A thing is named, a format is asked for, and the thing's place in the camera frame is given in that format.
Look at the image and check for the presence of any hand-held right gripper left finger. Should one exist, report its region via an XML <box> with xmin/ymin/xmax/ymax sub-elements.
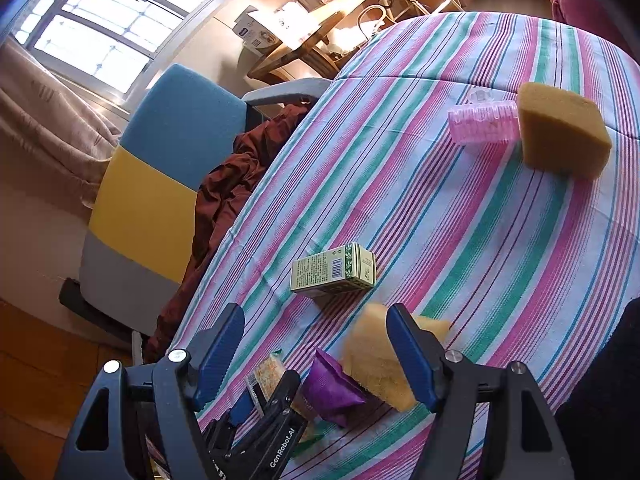
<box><xmin>52</xmin><ymin>302</ymin><xmax>246</xmax><ymax>480</ymax></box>

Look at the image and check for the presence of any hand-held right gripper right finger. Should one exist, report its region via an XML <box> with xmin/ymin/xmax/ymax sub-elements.
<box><xmin>386</xmin><ymin>302</ymin><xmax>576</xmax><ymax>480</ymax></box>

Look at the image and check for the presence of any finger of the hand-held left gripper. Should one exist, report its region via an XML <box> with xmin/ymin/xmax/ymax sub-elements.
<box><xmin>260</xmin><ymin>369</ymin><xmax>302</xmax><ymax>418</ymax></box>
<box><xmin>220</xmin><ymin>389</ymin><xmax>257</xmax><ymax>428</ymax></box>

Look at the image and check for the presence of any clear cracker packet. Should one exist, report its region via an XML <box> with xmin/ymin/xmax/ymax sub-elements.
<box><xmin>245</xmin><ymin>350</ymin><xmax>286</xmax><ymax>416</ymax></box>

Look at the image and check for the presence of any yellow sponge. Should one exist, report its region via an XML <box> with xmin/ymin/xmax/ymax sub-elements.
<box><xmin>516</xmin><ymin>82</ymin><xmax>613</xmax><ymax>180</ymax></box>
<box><xmin>341</xmin><ymin>302</ymin><xmax>451</xmax><ymax>411</ymax></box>

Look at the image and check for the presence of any purple snack packet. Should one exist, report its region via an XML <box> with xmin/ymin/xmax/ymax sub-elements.
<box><xmin>302</xmin><ymin>349</ymin><xmax>367</xmax><ymax>428</ymax></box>

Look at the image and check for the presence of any small green carton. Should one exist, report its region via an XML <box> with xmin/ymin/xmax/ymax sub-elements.
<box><xmin>290</xmin><ymin>242</ymin><xmax>377</xmax><ymax>297</ymax></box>

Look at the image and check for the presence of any striped tablecloth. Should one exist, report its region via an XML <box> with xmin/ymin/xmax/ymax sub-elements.
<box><xmin>167</xmin><ymin>10</ymin><xmax>640</xmax><ymax>480</ymax></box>

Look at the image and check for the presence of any maroon cloth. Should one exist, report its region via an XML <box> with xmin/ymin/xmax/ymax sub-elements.
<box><xmin>142</xmin><ymin>102</ymin><xmax>313</xmax><ymax>363</ymax></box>

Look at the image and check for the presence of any blue yellow grey chair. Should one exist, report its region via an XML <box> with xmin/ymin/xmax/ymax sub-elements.
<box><xmin>59</xmin><ymin>64</ymin><xmax>333</xmax><ymax>351</ymax></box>

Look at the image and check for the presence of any pink hair roller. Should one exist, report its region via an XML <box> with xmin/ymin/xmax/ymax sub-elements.
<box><xmin>448</xmin><ymin>100</ymin><xmax>521</xmax><ymax>146</ymax></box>

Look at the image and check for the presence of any beige curtain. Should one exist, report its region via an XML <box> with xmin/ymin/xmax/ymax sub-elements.
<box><xmin>0</xmin><ymin>42</ymin><xmax>123</xmax><ymax>208</ymax></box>

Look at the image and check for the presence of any white blue cardboard box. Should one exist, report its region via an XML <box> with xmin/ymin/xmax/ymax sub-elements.
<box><xmin>234</xmin><ymin>6</ymin><xmax>286</xmax><ymax>53</ymax></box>

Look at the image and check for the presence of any wooden side table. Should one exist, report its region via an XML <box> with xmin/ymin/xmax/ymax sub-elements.
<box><xmin>247</xmin><ymin>0</ymin><xmax>461</xmax><ymax>86</ymax></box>

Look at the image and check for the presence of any barred window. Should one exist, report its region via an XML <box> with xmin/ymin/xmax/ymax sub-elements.
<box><xmin>10</xmin><ymin>0</ymin><xmax>256</xmax><ymax>106</ymax></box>

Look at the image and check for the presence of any red sofa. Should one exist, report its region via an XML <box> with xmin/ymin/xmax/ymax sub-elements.
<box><xmin>535</xmin><ymin>0</ymin><xmax>626</xmax><ymax>56</ymax></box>

